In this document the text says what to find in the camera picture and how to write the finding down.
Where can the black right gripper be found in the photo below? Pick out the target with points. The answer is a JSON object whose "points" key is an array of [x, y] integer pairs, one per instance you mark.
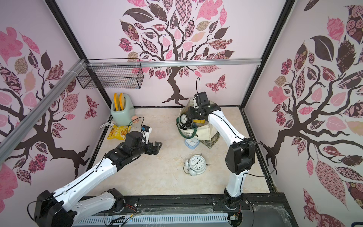
{"points": [[193, 112]]}

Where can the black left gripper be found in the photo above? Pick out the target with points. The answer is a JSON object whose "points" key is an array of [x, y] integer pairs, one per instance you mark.
{"points": [[151, 151]]}

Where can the black twin bell clock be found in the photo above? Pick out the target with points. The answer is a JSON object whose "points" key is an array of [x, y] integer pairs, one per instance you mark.
{"points": [[186, 122]]}

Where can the canvas tote bag green handles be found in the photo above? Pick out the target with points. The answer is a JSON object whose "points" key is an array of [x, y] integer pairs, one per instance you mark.
{"points": [[206, 133]]}

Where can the light blue square clock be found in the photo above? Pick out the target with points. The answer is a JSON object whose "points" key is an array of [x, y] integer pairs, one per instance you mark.
{"points": [[192, 143]]}

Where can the large white twin bell clock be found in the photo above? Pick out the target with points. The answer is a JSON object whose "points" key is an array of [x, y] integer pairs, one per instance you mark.
{"points": [[195, 166]]}

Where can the yellow rectangular alarm clock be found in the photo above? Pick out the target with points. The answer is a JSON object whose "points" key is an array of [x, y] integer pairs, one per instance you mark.
{"points": [[199, 121]]}

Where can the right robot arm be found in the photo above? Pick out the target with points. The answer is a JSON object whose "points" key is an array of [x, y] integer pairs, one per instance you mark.
{"points": [[240, 156]]}

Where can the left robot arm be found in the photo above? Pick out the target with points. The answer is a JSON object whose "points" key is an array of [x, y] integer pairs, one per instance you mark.
{"points": [[65, 206]]}

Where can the yellow corn chips bag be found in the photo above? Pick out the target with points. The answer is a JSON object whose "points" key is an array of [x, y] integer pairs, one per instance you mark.
{"points": [[119, 132]]}

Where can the glass bottle pink cap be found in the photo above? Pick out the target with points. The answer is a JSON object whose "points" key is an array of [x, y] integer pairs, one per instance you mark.
{"points": [[135, 119]]}

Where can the mint green toaster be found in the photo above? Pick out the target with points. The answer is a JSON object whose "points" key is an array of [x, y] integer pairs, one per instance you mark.
{"points": [[123, 118]]}

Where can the yellow toast slice right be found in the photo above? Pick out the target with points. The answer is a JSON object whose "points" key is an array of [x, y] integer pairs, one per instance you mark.
{"points": [[121, 101]]}

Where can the yellow toast slice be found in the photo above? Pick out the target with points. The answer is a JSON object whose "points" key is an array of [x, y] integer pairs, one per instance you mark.
{"points": [[116, 102], [121, 101]]}

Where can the yellow toast slice left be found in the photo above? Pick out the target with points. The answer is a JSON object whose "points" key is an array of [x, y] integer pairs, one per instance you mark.
{"points": [[116, 102]]}

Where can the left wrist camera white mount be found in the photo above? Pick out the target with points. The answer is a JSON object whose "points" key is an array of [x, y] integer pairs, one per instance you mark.
{"points": [[146, 131]]}

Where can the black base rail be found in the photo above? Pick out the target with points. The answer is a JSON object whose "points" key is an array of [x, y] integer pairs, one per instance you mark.
{"points": [[217, 202]]}

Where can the black wire basket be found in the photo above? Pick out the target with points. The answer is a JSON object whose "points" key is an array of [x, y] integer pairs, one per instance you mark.
{"points": [[118, 73]]}

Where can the aluminium frame rail back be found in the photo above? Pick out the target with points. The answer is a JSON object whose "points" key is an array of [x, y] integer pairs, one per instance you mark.
{"points": [[146, 64]]}

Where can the aluminium frame rail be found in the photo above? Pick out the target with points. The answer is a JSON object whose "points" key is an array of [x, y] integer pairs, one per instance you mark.
{"points": [[146, 64], [9, 144]]}

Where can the white vented cable duct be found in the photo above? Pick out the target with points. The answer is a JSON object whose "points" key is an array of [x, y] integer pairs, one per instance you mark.
{"points": [[160, 220]]}

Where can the aluminium frame rail left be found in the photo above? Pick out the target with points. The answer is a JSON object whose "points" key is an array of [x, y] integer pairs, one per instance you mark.
{"points": [[9, 144]]}

